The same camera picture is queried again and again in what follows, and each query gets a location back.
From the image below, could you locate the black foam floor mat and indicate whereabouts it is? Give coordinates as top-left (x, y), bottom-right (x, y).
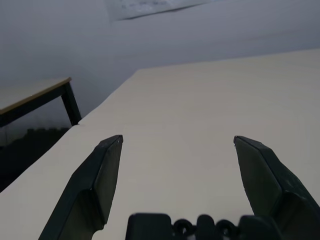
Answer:
top-left (0, 127), bottom-right (71, 193)

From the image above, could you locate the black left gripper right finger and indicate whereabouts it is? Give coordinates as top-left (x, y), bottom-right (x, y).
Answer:
top-left (233, 135), bottom-right (320, 240)

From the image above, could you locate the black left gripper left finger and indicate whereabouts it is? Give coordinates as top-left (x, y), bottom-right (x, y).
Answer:
top-left (37, 134), bottom-right (124, 240)

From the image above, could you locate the side table black frame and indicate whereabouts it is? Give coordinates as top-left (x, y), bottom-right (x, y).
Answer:
top-left (0, 77), bottom-right (82, 129)

